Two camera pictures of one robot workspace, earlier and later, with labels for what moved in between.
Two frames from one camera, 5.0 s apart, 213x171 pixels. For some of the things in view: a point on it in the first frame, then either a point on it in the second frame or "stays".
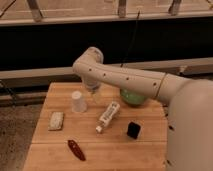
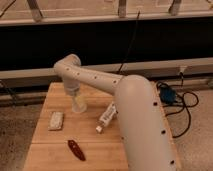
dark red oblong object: x=76 y=149 stays
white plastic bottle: x=110 y=112 stays
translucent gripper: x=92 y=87 → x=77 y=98
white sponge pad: x=56 y=121 stays
